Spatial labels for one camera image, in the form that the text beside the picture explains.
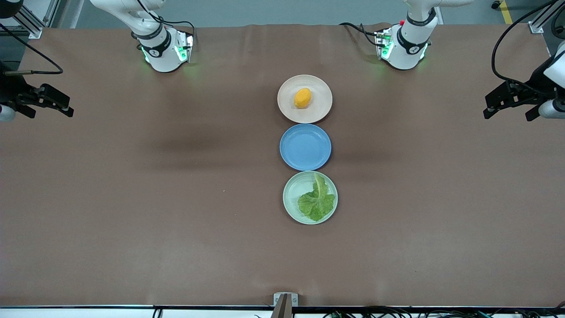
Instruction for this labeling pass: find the yellow lemon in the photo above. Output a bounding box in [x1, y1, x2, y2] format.
[294, 88, 313, 109]

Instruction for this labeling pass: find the green lettuce leaf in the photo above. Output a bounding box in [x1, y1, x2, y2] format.
[297, 173, 336, 222]

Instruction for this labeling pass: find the brown table cover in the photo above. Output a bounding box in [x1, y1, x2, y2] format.
[0, 23, 565, 307]

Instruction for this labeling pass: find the blue round plate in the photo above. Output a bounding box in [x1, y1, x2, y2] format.
[279, 124, 332, 171]

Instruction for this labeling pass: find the beige round plate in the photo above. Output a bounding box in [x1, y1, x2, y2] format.
[277, 75, 333, 124]

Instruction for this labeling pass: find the pale green round plate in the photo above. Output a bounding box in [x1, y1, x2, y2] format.
[283, 171, 339, 225]

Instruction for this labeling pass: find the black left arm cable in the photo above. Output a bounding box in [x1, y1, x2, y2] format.
[491, 0, 565, 95]

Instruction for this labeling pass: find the aluminium frame profile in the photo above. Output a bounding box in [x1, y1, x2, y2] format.
[528, 0, 565, 34]
[12, 0, 60, 39]

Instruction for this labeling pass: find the black right base cable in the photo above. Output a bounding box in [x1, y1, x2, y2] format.
[135, 0, 197, 49]

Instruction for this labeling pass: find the black base cable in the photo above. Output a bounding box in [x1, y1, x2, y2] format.
[135, 0, 197, 49]
[339, 22, 384, 47]

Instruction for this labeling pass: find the black left base cable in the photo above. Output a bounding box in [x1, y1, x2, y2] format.
[339, 22, 384, 47]

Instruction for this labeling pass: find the black cable bundle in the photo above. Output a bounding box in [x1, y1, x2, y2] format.
[322, 305, 565, 318]

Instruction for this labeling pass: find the grey metal mounting bracket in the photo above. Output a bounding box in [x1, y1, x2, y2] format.
[273, 292, 298, 307]

